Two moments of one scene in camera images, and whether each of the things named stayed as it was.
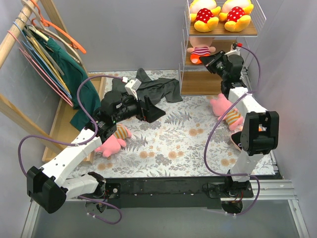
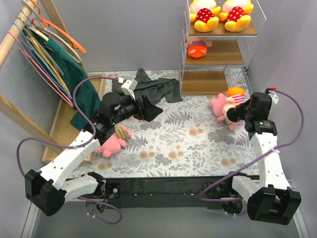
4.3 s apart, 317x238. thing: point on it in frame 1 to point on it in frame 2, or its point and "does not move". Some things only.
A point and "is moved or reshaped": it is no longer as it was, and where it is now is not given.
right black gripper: x=213 y=62 to x=236 y=113
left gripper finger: x=150 y=106 does not move
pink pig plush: x=233 y=118 does not move
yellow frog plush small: x=236 y=13 does not move
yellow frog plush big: x=203 y=13 does not move
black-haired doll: x=236 y=138 is moved or reshaped
